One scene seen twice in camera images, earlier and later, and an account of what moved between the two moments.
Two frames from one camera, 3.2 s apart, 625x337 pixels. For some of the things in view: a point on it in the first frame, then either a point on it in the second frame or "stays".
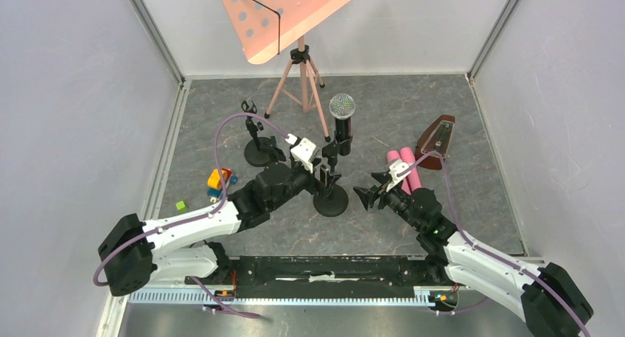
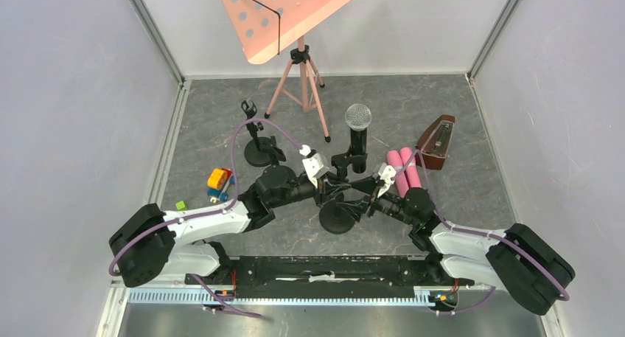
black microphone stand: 256,153 stays
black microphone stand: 277,153 stays
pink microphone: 393,155 stays
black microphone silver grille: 342,107 → 358,117
